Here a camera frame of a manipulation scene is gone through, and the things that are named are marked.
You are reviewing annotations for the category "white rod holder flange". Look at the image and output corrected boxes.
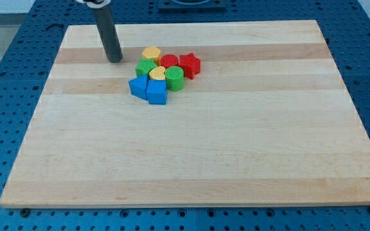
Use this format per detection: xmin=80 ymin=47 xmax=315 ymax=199
xmin=76 ymin=0 xmax=111 ymax=8

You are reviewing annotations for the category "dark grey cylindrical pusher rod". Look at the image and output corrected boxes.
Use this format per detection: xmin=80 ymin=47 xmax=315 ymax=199
xmin=91 ymin=5 xmax=123 ymax=63

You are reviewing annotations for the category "blue triangle block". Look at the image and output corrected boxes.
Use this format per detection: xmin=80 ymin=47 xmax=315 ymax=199
xmin=128 ymin=74 xmax=148 ymax=101

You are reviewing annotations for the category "blue cube block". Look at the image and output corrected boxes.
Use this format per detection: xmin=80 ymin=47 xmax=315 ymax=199
xmin=146 ymin=80 xmax=168 ymax=105

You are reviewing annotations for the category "yellow hexagon block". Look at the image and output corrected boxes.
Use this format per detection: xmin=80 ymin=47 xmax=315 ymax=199
xmin=142 ymin=46 xmax=162 ymax=66

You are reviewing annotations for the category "green star block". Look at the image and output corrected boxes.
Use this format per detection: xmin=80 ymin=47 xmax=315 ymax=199
xmin=135 ymin=58 xmax=157 ymax=77

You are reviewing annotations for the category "yellow heart block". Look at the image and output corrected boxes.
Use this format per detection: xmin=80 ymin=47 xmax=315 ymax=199
xmin=148 ymin=66 xmax=166 ymax=80

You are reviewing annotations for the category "red cylinder block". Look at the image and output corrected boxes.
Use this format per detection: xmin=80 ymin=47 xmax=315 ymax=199
xmin=160 ymin=54 xmax=179 ymax=69

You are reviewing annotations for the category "green cylinder block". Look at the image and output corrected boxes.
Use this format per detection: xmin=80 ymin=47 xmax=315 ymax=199
xmin=165 ymin=66 xmax=184 ymax=91

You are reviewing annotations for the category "red star block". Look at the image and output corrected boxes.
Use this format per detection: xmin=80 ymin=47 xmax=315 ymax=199
xmin=179 ymin=53 xmax=201 ymax=80

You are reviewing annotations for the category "light wooden board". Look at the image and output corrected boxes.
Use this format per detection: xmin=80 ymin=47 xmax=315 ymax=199
xmin=0 ymin=20 xmax=370 ymax=209

